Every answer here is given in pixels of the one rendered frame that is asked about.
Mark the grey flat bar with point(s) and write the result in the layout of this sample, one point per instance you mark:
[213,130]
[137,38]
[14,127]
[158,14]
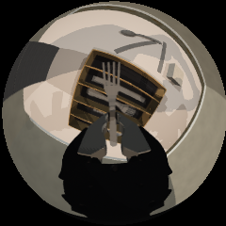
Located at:
[122,89]
[126,47]
[162,57]

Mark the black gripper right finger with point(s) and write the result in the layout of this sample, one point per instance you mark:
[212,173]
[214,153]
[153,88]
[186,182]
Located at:
[138,141]

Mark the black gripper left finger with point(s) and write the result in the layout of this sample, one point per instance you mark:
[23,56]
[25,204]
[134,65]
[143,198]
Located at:
[90,142]

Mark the brown divided tray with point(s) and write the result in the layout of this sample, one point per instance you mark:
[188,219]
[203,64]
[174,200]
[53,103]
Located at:
[90,118]

